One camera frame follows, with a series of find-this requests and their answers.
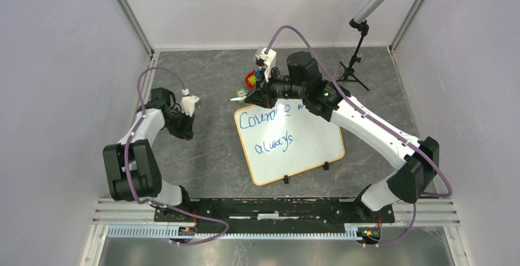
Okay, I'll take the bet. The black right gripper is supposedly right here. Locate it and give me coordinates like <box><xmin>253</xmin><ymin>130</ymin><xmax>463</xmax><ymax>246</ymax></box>
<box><xmin>244</xmin><ymin>66</ymin><xmax>307</xmax><ymax>110</ymax></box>

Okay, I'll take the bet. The blue whiteboard marker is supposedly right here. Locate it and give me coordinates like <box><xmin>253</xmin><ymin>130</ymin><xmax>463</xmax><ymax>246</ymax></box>
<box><xmin>229</xmin><ymin>96</ymin><xmax>246</xmax><ymax>101</ymax></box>

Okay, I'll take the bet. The yellow framed whiteboard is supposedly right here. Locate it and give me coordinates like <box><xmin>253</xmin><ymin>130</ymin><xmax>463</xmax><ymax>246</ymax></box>
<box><xmin>234</xmin><ymin>99</ymin><xmax>346</xmax><ymax>186</ymax></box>

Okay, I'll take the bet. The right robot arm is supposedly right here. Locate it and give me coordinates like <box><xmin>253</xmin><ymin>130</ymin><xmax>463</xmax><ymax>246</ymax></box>
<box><xmin>244</xmin><ymin>49</ymin><xmax>440</xmax><ymax>222</ymax></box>

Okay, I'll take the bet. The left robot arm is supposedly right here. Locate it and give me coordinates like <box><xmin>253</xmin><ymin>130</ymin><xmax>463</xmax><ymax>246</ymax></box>
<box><xmin>102</xmin><ymin>88</ymin><xmax>200</xmax><ymax>222</ymax></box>

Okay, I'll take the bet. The red toy boat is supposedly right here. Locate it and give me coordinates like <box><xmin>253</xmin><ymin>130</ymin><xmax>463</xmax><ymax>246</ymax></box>
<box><xmin>245</xmin><ymin>70</ymin><xmax>256</xmax><ymax>89</ymax></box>

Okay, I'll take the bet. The lime green toy brick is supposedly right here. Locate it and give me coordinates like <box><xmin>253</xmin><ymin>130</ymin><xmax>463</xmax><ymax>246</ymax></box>
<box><xmin>246</xmin><ymin>75</ymin><xmax>256</xmax><ymax>87</ymax></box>

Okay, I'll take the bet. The green owl toy block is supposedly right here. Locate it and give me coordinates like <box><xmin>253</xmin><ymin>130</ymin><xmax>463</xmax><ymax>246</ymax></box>
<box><xmin>236</xmin><ymin>88</ymin><xmax>248</xmax><ymax>105</ymax></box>

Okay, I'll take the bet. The black microphone tripod stand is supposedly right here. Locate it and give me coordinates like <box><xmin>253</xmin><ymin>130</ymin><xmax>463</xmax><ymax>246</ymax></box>
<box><xmin>337</xmin><ymin>20</ymin><xmax>370</xmax><ymax>92</ymax></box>

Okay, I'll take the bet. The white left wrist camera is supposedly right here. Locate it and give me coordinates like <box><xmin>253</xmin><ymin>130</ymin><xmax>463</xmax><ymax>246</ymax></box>
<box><xmin>180</xmin><ymin>88</ymin><xmax>200</xmax><ymax>117</ymax></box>

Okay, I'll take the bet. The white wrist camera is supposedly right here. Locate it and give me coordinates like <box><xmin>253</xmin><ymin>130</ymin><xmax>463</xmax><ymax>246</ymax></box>
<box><xmin>180</xmin><ymin>88</ymin><xmax>200</xmax><ymax>117</ymax></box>
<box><xmin>255</xmin><ymin>47</ymin><xmax>277</xmax><ymax>82</ymax></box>

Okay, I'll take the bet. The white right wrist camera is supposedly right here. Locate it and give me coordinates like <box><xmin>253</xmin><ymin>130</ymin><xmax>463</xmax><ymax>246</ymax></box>
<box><xmin>255</xmin><ymin>47</ymin><xmax>277</xmax><ymax>82</ymax></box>

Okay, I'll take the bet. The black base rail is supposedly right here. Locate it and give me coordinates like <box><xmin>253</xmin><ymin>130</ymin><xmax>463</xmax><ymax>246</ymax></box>
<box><xmin>154</xmin><ymin>197</ymin><xmax>396</xmax><ymax>236</ymax></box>

